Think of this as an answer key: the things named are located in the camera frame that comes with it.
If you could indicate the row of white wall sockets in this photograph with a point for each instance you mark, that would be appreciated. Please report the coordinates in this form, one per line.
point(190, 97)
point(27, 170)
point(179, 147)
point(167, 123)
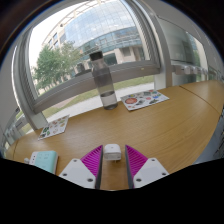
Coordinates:
point(188, 70)

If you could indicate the white sticker sheet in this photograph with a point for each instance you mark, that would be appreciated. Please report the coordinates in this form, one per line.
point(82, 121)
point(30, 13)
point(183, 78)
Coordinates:
point(144, 99)
point(54, 127)

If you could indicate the clear bottle with black cap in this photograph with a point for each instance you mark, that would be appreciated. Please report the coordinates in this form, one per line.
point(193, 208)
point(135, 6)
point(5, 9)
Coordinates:
point(104, 86)

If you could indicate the glass office building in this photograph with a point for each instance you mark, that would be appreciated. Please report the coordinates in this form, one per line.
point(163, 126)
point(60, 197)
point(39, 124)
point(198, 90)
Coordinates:
point(100, 30)

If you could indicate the grey window frame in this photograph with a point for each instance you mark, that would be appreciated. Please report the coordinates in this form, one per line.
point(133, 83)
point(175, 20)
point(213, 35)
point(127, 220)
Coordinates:
point(100, 79)

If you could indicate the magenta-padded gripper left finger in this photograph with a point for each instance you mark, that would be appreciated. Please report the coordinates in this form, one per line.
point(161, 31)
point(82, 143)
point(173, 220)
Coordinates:
point(78, 171)

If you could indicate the green tree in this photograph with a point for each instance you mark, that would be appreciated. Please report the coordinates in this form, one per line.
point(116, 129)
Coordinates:
point(50, 66)

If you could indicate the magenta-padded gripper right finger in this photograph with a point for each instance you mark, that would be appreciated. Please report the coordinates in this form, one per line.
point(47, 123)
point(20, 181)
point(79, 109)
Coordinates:
point(150, 170)

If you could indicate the white charger block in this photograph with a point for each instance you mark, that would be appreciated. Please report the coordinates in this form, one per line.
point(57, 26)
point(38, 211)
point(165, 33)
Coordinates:
point(112, 151)

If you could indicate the blue chair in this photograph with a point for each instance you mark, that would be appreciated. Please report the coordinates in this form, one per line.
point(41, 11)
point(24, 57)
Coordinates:
point(220, 140)

